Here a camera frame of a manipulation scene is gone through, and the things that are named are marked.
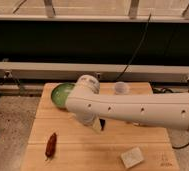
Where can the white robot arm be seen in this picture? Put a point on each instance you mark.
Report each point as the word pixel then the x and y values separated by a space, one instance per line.
pixel 169 110

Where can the translucent plastic cup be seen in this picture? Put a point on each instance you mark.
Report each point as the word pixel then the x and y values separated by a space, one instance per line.
pixel 121 88

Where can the green ceramic bowl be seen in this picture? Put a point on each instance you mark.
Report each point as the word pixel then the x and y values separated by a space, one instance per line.
pixel 60 93

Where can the black smartphone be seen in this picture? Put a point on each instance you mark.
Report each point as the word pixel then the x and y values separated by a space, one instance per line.
pixel 102 123

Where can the beige sponge block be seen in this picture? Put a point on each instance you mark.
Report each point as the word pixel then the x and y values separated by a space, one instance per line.
pixel 132 157

